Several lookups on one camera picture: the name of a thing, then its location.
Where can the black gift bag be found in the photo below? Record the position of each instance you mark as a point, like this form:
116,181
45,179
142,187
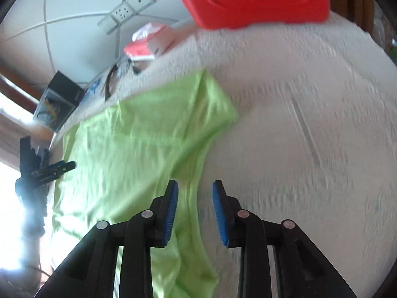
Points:
61,97

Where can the white lace tablecloth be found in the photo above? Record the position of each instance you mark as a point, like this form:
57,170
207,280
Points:
314,140

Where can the lime green garment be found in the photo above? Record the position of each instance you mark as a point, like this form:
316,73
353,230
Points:
125,157

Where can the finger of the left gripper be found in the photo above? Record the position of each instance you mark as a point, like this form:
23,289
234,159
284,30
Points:
52,172

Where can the pink tissue pack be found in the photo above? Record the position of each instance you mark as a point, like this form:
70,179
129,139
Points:
150,42

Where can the white wall socket strip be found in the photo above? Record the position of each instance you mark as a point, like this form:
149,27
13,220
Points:
122,13

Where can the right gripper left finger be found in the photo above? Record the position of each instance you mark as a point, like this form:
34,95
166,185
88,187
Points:
89,269

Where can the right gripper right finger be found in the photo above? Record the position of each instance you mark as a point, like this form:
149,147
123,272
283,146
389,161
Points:
274,255

